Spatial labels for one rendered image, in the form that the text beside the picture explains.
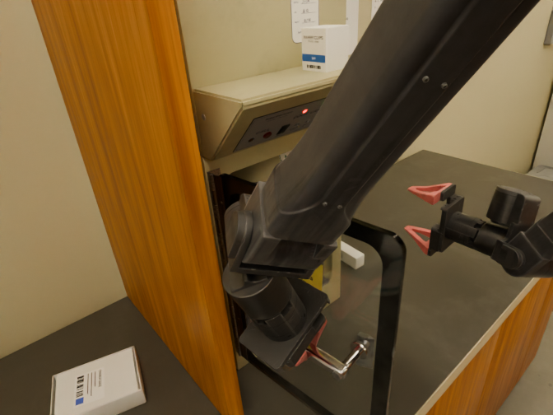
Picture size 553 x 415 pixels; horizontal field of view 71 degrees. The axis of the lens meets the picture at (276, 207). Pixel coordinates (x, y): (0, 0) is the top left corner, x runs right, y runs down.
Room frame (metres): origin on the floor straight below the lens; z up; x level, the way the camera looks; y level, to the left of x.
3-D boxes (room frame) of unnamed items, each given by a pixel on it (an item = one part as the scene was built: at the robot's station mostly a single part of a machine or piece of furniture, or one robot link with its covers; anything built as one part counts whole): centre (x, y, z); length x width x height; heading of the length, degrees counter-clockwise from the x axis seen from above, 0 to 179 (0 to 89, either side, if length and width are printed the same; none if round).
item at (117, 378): (0.51, 0.38, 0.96); 0.16 x 0.12 x 0.04; 113
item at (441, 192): (0.67, -0.31, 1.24); 0.09 x 0.07 x 0.07; 38
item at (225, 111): (0.60, -0.06, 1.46); 0.32 x 0.12 x 0.10; 129
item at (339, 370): (0.36, -0.05, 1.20); 0.10 x 0.05 x 0.03; 45
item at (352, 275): (0.43, -0.02, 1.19); 0.30 x 0.01 x 0.40; 45
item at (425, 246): (0.67, -0.31, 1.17); 0.09 x 0.07 x 0.07; 38
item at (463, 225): (0.62, -0.35, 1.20); 0.07 x 0.07 x 0.10; 38
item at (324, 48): (0.63, -0.09, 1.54); 0.05 x 0.05 x 0.06; 39
